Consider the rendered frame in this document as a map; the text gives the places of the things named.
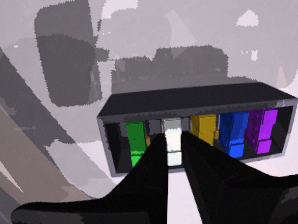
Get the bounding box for yellow fuse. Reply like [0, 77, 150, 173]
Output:
[192, 115, 216, 145]

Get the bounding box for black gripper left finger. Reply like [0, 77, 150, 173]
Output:
[11, 133, 169, 224]

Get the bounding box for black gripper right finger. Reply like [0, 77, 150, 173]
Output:
[180, 131, 298, 224]

